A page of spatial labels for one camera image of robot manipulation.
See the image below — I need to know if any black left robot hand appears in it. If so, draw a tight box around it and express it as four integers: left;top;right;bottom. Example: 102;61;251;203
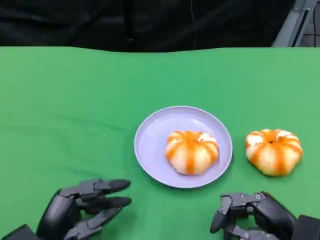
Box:
36;178;133;240

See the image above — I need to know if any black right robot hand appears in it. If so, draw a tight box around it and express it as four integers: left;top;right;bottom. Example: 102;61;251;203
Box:
209;191;298;240

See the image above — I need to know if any orange and white bread roll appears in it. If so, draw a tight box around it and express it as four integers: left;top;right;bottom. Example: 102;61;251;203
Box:
244;128;304;178
164;130;220;176

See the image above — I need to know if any lilac plate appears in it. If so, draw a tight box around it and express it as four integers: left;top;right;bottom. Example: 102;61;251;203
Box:
133;105;234;189

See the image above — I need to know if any green table cloth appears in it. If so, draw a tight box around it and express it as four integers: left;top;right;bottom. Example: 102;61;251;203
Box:
0;46;320;240

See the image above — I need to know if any black backdrop curtain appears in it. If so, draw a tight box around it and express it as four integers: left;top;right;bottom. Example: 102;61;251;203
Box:
0;0;296;53

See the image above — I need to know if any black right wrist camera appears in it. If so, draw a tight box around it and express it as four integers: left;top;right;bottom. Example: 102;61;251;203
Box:
292;214;320;240

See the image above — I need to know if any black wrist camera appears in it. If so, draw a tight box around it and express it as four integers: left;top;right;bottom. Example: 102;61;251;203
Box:
0;224;41;240
292;214;320;240

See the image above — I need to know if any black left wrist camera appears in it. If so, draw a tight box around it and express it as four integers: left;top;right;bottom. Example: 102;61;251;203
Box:
0;224;41;240

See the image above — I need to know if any grey aluminium frame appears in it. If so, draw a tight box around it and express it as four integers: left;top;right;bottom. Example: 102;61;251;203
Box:
271;0;320;48

